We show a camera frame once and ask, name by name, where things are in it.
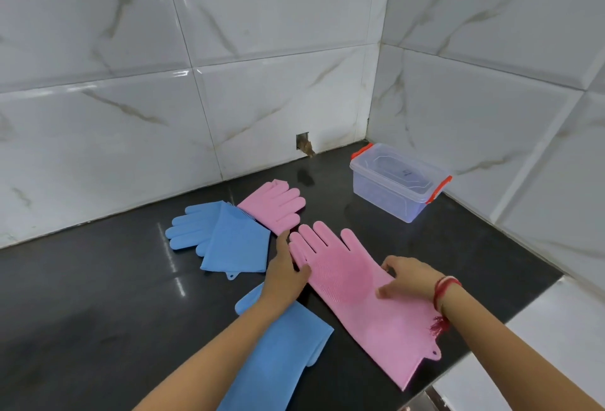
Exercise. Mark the pink silicone scrubbing glove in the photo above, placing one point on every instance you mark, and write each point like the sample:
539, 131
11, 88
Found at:
274, 205
364, 302

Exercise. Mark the blue silicone scrubbing glove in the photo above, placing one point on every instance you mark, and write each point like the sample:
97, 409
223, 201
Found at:
227, 235
283, 354

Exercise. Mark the person's left hand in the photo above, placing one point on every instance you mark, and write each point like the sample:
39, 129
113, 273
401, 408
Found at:
279, 283

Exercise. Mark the person's left forearm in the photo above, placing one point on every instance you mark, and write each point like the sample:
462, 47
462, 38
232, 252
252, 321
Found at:
208, 358

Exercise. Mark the clear lid with orange latches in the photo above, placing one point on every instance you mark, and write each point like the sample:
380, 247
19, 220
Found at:
401, 169

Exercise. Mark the person's left thumb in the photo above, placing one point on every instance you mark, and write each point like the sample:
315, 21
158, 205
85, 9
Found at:
303, 272

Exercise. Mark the clear plastic storage box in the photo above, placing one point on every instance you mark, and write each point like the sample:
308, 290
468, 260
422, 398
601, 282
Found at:
392, 191

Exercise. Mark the person's right thumb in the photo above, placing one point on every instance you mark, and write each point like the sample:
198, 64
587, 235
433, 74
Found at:
388, 290

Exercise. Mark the person's right hand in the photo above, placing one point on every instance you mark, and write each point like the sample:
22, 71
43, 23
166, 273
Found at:
416, 278

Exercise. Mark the person's right forearm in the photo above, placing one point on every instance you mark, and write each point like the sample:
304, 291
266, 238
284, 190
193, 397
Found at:
510, 344

